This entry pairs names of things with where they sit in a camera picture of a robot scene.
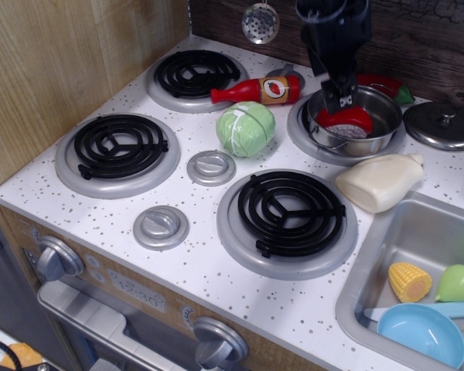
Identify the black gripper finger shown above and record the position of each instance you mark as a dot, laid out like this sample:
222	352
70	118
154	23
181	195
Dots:
337	99

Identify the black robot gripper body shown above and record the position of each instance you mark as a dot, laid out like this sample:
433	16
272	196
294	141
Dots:
333	32

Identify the small steel pan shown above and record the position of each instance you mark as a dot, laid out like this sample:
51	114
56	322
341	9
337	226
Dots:
385	114

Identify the back silver stovetop knob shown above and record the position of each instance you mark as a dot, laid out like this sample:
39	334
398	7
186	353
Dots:
288	70

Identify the silver stovetop knob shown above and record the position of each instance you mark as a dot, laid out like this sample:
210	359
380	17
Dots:
211	168
161	228
288	70

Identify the red toy chili pepper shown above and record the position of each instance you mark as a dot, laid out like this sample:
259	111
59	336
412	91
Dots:
394	88

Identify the red toy ketchup bottle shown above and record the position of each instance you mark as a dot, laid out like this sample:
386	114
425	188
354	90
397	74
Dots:
266	91

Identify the hanging steel skimmer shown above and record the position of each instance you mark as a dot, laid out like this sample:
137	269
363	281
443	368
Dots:
260	23

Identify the cream toy mayonnaise bottle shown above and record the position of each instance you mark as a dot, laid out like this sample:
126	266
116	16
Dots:
377	184

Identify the green toy cabbage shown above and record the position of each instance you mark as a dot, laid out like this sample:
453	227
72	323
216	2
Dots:
245	128

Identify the steel pot lid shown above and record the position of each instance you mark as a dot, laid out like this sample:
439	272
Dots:
436	125

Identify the front right black burner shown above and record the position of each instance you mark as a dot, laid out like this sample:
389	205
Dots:
286	225

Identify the black burner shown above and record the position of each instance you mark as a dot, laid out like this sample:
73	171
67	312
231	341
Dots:
286	225
183	80
116	156

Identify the upper silver stovetop knob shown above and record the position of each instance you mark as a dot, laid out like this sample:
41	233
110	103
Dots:
211	168

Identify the back left black burner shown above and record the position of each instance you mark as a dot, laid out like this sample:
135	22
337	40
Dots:
183	80

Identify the steel sink basin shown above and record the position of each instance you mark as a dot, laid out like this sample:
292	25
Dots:
419	230

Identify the yellow toy corn cob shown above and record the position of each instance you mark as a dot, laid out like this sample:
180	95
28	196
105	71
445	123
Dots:
409	282

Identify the lower silver stovetop knob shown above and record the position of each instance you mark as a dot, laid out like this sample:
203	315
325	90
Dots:
161	228

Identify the green toy pear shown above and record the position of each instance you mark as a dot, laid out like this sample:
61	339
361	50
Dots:
451	284

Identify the front left black burner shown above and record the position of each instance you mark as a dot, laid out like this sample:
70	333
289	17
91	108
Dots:
116	156

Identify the light blue toy ladle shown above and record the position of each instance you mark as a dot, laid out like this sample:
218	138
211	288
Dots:
425	328

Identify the right silver oven knob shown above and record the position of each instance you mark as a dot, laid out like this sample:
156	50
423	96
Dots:
219	346

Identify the silver oven knob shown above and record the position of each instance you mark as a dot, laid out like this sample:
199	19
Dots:
57	259
219	346

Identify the left silver oven knob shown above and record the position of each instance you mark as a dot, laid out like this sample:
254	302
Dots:
57	259

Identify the orange toy object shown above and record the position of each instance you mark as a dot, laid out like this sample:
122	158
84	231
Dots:
24	353

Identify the silver oven door handle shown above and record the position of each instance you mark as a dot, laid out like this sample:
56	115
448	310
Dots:
105	328

